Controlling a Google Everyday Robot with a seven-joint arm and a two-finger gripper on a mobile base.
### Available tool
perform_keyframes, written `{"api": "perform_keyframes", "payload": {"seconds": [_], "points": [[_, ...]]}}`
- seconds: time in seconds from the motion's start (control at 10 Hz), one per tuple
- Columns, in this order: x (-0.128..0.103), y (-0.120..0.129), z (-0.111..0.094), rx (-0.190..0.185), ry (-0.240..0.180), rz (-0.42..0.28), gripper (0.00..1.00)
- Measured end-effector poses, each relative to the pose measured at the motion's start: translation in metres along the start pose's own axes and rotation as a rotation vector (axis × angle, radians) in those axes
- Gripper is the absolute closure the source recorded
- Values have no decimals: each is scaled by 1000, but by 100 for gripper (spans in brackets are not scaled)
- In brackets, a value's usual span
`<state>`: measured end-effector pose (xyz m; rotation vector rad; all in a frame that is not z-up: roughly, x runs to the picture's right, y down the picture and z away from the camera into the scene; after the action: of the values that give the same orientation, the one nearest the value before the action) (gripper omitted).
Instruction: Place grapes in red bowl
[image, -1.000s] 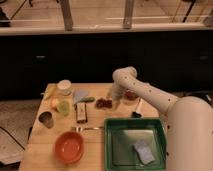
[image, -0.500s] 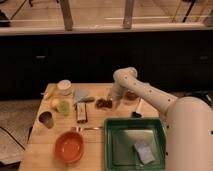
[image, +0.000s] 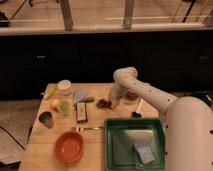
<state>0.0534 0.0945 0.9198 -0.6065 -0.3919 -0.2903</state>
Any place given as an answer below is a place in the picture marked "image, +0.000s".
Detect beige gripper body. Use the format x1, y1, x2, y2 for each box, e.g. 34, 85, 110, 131
109, 83, 124, 104

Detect dark red grape bunch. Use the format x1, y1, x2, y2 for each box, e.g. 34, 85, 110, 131
96, 99, 112, 109

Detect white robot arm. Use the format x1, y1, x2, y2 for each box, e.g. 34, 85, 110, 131
109, 67, 213, 171

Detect dark maroon bowl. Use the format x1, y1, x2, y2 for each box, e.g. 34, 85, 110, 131
124, 90, 138, 100

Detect orange red bowl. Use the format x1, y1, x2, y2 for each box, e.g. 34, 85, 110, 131
53, 131, 84, 164

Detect green pepper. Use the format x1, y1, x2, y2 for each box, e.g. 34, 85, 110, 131
79, 97, 95, 103

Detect blue grey cloth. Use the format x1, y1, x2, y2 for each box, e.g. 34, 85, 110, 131
73, 90, 89, 104

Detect brown chocolate bar box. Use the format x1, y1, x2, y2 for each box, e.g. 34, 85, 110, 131
76, 103, 87, 123

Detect green plastic tray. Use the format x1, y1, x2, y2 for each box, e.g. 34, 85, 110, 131
104, 118, 165, 171

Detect white round container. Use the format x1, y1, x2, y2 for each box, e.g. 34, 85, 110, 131
57, 80, 71, 96

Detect metal spoon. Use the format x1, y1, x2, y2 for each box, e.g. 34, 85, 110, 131
71, 126, 103, 132

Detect peach coloured fruit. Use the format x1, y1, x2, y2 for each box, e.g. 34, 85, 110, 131
50, 98, 59, 110

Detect blue grey sponge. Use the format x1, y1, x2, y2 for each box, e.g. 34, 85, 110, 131
134, 140, 155, 165

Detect yellow banana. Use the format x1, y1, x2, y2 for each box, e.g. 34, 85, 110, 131
43, 85, 57, 100

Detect grey metal cup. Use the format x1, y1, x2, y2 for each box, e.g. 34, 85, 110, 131
39, 111, 54, 129

